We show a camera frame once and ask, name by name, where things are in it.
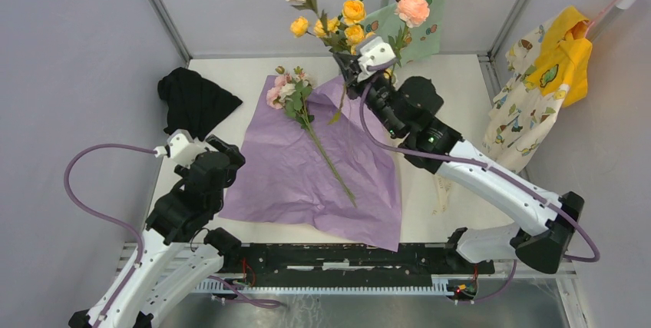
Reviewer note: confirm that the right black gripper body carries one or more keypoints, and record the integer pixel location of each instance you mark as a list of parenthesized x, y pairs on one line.
[(381, 93)]

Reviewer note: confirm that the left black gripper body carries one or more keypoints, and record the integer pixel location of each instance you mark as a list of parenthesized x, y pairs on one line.
[(237, 160)]

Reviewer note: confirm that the yellow rose stem bunch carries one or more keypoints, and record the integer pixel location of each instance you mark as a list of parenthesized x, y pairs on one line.
[(353, 13)]

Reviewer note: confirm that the small pink rose stem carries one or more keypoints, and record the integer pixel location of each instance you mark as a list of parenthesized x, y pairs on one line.
[(289, 93)]

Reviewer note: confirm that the black cloth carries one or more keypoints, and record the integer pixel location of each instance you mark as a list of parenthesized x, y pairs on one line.
[(194, 103)]

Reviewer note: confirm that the large pink rose stem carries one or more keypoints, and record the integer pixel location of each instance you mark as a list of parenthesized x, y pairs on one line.
[(413, 13)]

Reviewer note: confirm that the purple wrapping paper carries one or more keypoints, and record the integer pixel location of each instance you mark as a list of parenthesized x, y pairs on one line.
[(285, 180)]

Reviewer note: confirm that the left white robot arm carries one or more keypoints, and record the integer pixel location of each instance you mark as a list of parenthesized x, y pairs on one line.
[(140, 296)]

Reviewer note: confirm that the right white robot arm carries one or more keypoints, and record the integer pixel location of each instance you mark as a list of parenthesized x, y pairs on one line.
[(544, 222)]

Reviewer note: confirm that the green cartoon print towel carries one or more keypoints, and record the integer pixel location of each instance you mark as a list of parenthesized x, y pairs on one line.
[(418, 42)]

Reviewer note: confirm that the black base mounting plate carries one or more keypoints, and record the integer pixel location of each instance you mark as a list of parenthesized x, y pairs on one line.
[(347, 265)]

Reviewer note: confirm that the yellow cartoon print shirt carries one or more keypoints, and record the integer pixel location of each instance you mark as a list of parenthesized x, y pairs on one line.
[(548, 69)]

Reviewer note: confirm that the small circuit board with LED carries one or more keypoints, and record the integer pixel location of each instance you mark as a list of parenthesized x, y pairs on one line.
[(461, 293)]

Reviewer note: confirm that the pink clothes hanger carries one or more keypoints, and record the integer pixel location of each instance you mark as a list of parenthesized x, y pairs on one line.
[(599, 16)]

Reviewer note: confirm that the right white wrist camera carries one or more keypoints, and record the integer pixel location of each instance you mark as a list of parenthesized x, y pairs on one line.
[(374, 55)]

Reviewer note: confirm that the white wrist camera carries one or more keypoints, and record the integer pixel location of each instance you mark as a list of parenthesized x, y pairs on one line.
[(374, 55), (181, 148)]

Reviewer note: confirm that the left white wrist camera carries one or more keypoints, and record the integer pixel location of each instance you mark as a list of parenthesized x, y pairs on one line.
[(181, 148)]

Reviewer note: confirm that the white slotted cable duct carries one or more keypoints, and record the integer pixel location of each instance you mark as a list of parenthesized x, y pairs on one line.
[(437, 287)]

